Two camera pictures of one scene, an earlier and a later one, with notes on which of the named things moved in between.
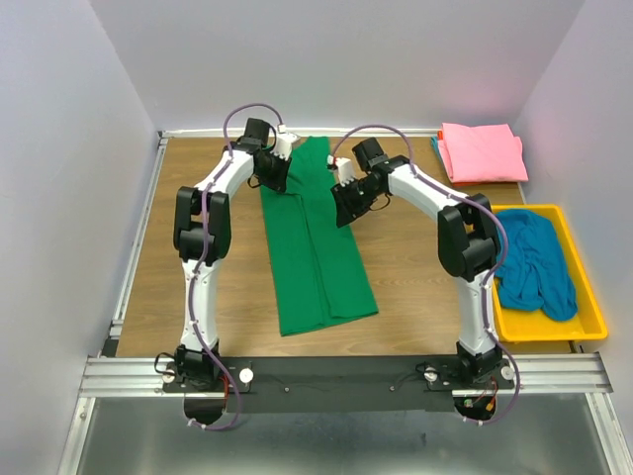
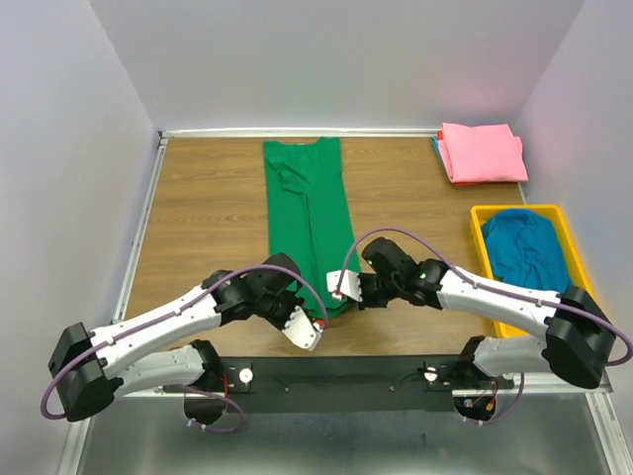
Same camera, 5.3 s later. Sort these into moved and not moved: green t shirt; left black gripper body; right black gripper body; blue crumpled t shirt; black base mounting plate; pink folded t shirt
Moved: left black gripper body; right black gripper body
Not moved: pink folded t shirt; green t shirt; black base mounting plate; blue crumpled t shirt
